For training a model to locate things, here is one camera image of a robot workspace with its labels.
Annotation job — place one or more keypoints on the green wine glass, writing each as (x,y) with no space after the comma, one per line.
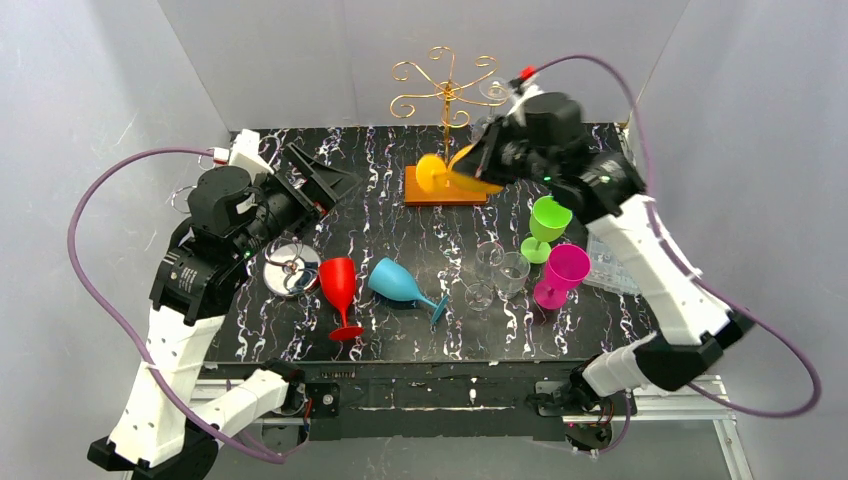
(547,223)

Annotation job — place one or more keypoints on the orange yellow wine glass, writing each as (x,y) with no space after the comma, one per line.
(433,174)

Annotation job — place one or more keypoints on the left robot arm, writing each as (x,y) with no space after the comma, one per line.
(159,435)

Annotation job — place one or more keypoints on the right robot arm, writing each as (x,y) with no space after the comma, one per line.
(609,197)

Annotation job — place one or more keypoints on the red wine glass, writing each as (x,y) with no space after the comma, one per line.
(338,283)

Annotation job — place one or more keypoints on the gold wire glass rack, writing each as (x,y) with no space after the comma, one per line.
(448,92)

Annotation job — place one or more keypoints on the pink wine glass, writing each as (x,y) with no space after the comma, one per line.
(567,267)

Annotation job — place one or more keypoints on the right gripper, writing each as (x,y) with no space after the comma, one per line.
(490,153)

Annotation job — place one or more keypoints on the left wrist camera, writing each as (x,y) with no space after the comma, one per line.
(245,149)

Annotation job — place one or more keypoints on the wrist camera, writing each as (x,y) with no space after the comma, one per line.
(245,149)
(522,88)

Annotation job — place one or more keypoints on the teal wine glass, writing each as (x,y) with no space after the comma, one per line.
(396,283)

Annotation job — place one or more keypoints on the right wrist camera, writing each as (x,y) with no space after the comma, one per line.
(522,88)

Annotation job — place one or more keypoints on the clear plastic screw box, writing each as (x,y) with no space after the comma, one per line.
(606,272)

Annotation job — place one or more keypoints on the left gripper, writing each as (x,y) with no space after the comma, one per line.
(303,189)

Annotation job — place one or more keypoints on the clear ribbed wine glass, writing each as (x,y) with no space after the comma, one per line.
(510,275)

